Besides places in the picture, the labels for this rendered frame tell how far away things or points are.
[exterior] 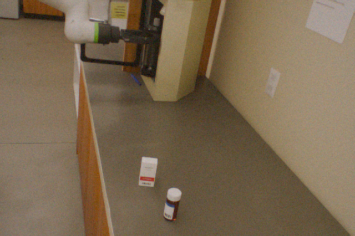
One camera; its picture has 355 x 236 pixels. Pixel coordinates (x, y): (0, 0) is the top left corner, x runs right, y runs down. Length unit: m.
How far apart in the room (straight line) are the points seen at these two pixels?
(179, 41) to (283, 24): 0.44
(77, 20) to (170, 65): 0.44
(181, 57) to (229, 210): 0.80
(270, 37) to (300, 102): 0.36
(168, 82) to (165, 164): 0.55
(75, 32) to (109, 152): 0.60
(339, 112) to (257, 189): 0.36
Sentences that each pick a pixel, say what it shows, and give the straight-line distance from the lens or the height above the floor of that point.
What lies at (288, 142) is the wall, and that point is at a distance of 1.55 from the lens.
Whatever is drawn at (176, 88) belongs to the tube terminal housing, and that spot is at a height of 1.01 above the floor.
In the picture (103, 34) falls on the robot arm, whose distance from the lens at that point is 1.72.
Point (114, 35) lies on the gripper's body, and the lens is 1.73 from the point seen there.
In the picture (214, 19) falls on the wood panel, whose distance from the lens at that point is 2.13.
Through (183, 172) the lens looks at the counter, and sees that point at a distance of 1.30.
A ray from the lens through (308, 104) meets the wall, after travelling 1.45.
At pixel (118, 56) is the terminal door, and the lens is 2.00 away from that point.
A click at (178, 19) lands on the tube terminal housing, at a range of 1.67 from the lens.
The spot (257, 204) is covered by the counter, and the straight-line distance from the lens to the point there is 1.25.
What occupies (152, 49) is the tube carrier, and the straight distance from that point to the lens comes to 1.78.
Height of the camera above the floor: 1.66
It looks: 27 degrees down
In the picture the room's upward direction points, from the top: 10 degrees clockwise
